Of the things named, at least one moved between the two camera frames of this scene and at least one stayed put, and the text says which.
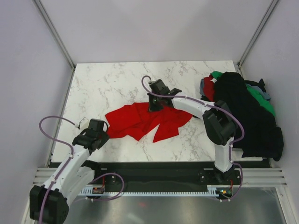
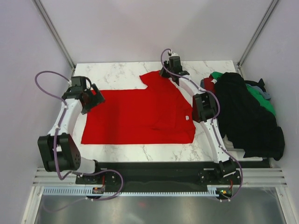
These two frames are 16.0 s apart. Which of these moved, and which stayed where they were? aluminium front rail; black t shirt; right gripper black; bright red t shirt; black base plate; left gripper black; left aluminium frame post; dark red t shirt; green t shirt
Moved: left gripper black; right gripper black; bright red t shirt
Stayed: black t shirt; aluminium front rail; black base plate; green t shirt; dark red t shirt; left aluminium frame post
